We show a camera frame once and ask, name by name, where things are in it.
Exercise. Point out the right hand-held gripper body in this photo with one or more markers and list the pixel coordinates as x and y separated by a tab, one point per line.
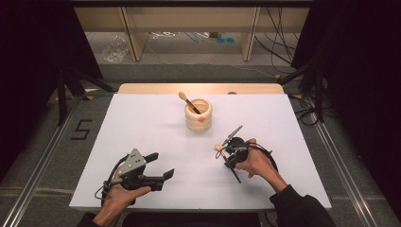
239	151

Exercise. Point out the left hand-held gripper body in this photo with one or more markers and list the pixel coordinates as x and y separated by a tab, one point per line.
134	167

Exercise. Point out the small makeup brush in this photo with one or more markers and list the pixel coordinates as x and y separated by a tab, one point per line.
236	176

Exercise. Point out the cream ringed brush holder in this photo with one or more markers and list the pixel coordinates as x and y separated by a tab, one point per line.
198	121

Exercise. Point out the large makeup brush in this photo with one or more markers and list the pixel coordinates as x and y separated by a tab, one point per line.
186	99

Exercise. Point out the person's right hand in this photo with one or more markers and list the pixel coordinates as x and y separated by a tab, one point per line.
260	164

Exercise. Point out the person's left hand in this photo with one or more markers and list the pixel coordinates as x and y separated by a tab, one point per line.
118	197

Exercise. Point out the white table mat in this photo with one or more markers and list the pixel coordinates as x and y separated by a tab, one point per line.
176	142

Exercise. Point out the black tripod stand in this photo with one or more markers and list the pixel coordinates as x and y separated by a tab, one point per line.
312	85
67	88

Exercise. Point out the blue round item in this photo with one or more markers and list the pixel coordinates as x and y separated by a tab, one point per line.
225	40

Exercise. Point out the clear plastic bag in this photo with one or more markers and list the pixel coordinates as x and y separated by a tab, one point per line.
115	50

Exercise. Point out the small green box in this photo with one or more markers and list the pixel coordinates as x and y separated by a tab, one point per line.
215	34

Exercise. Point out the black curtain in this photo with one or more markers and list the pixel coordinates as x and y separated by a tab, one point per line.
362	78
31	78

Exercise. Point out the beige wooden shelf unit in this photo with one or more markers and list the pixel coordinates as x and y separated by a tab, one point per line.
189	19

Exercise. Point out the aluminium floor rail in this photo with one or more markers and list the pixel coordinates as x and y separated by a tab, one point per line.
41	164
342	170

